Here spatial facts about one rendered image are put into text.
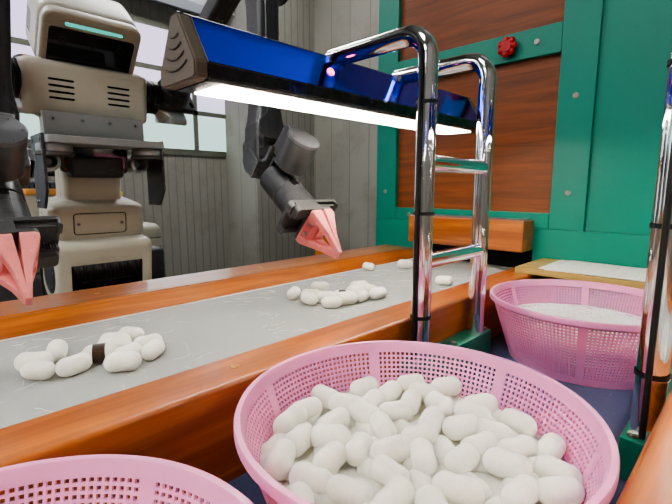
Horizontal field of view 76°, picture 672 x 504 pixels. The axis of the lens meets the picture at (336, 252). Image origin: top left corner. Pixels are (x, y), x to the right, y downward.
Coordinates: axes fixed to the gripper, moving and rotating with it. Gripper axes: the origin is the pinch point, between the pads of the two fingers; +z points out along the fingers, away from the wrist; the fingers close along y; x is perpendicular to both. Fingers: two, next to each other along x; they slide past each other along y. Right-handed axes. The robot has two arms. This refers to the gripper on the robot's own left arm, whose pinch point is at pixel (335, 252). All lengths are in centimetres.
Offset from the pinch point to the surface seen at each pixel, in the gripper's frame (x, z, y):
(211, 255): 227, -208, 152
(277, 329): 5.9, 7.1, -13.6
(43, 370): 7.3, 3.3, -39.7
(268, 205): 161, -198, 180
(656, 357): -22.8, 35.9, -4.8
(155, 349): 5.4, 5.4, -29.8
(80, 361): 6.7, 3.7, -36.6
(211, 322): 11.6, -0.2, -18.2
